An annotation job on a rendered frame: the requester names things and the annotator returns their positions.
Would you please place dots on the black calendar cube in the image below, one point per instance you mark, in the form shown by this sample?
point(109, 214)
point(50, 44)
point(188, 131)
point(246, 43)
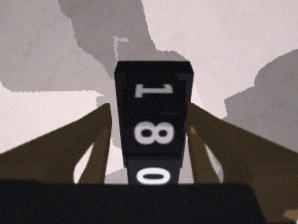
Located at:
point(153, 167)
point(154, 116)

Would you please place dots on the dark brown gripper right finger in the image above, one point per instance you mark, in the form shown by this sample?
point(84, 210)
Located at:
point(270, 169)

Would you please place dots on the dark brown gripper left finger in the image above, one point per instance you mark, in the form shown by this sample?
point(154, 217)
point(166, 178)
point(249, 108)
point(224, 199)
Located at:
point(52, 157)

